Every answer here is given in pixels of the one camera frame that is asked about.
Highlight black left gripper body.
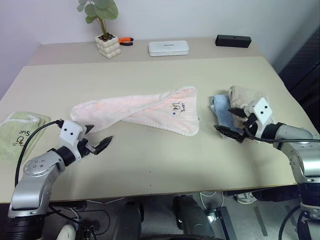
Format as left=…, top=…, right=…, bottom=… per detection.
left=79, top=136, right=97, bottom=159

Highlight green embroidered towel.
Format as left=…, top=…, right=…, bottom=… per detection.
left=0, top=111, right=52, bottom=162

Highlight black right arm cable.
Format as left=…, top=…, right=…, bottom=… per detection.
left=243, top=124, right=320, bottom=145

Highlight orange handled pliers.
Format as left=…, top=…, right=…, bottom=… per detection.
left=116, top=36, right=135, bottom=47

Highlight white floor cable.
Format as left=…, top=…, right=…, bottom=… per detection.
left=199, top=190, right=225, bottom=216

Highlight white shoe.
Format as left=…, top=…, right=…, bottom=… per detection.
left=58, top=223, right=84, bottom=240
left=235, top=191, right=256, bottom=205

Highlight beige table mat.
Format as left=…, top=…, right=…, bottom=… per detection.
left=0, top=56, right=320, bottom=203

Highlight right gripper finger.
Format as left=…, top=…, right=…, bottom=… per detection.
left=213, top=125, right=245, bottom=144
left=227, top=107, right=247, bottom=119

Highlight light blue folded towel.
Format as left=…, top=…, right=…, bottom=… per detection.
left=208, top=94, right=241, bottom=134

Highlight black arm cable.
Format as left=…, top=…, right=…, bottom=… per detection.
left=14, top=120, right=64, bottom=186
left=243, top=124, right=320, bottom=145

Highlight dark rounded shape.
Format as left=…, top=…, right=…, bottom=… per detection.
left=172, top=194, right=217, bottom=240
left=116, top=200, right=145, bottom=240

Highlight black floor cable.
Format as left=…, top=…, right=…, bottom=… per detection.
left=48, top=199, right=111, bottom=240

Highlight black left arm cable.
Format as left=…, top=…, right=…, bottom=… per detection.
left=14, top=120, right=64, bottom=186

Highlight white bubble plant pot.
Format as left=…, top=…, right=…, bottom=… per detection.
left=94, top=33, right=122, bottom=60

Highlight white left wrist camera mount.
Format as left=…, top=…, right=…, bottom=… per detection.
left=59, top=120, right=87, bottom=165

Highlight black rectangular box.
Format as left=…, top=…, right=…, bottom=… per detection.
left=215, top=34, right=252, bottom=49

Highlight beige folded towel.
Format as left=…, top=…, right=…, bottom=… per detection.
left=227, top=85, right=270, bottom=126

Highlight white flat case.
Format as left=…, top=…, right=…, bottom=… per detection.
left=147, top=40, right=190, bottom=58

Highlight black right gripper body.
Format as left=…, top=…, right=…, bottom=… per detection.
left=242, top=113, right=258, bottom=139

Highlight green leafy plant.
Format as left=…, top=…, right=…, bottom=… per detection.
left=76, top=0, right=119, bottom=41

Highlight pink embroidered towel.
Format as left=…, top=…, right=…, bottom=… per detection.
left=69, top=85, right=202, bottom=137

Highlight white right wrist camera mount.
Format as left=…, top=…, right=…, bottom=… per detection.
left=245, top=97, right=276, bottom=139

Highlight black woven chair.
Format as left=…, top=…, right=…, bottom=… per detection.
left=276, top=31, right=320, bottom=110

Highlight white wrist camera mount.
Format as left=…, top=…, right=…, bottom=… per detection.
left=59, top=120, right=87, bottom=165
left=245, top=97, right=276, bottom=139

